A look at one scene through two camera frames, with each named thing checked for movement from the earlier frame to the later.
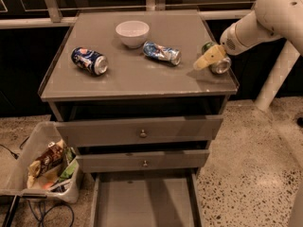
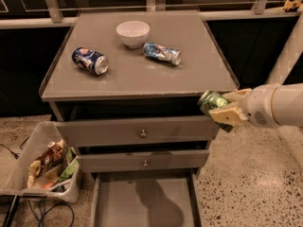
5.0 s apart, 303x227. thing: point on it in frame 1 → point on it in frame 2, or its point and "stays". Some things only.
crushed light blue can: (162, 53) stays
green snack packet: (73, 165) stays
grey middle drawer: (144, 161) stays
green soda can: (222, 66) → (209, 100)
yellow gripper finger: (212, 55) → (228, 115)
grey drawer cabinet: (124, 95) stays
